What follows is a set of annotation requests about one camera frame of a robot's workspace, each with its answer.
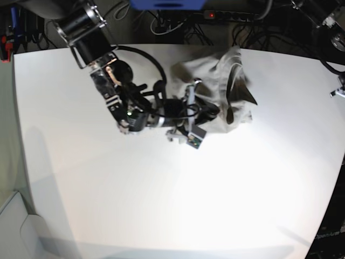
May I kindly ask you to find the blue box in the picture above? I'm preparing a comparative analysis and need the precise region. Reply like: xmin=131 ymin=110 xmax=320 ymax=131
xmin=130 ymin=0 xmax=206 ymax=10

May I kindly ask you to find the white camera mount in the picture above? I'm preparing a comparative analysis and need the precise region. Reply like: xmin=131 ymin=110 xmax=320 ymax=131
xmin=329 ymin=76 xmax=345 ymax=98

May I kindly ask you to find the red black tool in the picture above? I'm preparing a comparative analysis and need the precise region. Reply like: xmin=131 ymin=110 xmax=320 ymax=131
xmin=1 ymin=35 xmax=13 ymax=63

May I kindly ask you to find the beige t-shirt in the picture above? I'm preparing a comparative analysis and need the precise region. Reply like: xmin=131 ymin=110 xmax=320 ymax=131
xmin=168 ymin=46 xmax=257 ymax=133

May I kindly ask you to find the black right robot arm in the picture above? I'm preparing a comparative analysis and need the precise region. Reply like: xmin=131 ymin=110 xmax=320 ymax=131
xmin=16 ymin=1 xmax=220 ymax=136

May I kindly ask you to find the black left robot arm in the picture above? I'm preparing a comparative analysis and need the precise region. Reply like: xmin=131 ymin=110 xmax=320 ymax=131
xmin=291 ymin=1 xmax=344 ymax=76

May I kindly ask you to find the black power strip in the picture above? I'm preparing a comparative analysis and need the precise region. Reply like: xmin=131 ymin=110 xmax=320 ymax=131
xmin=203 ymin=10 xmax=256 ymax=22

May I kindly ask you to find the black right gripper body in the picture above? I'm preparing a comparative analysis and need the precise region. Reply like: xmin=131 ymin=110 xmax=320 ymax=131
xmin=117 ymin=98 xmax=220 ymax=134

